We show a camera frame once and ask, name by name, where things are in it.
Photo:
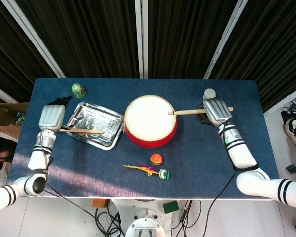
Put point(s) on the rectangular stainless steel tray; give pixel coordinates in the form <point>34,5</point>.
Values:
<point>98,118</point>

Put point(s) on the green block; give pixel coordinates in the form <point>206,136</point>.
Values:
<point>170,207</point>

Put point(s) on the wooden drumstick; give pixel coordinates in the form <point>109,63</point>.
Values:
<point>88,131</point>
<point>187,111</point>

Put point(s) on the green painted doll figure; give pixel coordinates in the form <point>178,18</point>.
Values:
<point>78,90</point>

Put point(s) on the orange and gold ball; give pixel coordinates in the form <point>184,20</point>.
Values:
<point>156,159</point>

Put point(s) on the blue table cloth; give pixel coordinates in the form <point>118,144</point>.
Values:
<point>199,160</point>

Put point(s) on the white metal frame post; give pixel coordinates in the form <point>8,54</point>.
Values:
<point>141,37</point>
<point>32,32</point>
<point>2,91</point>
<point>227,37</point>
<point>286,98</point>

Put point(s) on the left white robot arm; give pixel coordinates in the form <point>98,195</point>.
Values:
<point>39,160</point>

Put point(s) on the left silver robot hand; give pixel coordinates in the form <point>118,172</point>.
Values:
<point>51,116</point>

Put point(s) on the orange block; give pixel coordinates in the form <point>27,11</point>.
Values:
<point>98,204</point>

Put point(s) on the feather shuttlecock with green base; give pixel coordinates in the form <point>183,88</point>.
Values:
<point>164,174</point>

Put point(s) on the dark trouser leg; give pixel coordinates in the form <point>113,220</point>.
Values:
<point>0,150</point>

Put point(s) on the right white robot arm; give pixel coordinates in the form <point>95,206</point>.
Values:
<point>239,153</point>

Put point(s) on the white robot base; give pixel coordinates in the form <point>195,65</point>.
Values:
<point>145,222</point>

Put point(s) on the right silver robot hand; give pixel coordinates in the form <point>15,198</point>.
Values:
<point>218,111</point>

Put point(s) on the black pleated curtain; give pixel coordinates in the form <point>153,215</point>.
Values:
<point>101,37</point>

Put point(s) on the red drum with white head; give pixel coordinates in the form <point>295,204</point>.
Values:
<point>149,116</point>

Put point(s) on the white plastic jar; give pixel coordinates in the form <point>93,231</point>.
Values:
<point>209,93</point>

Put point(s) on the cardboard box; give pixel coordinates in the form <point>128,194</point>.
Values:
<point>5,111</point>

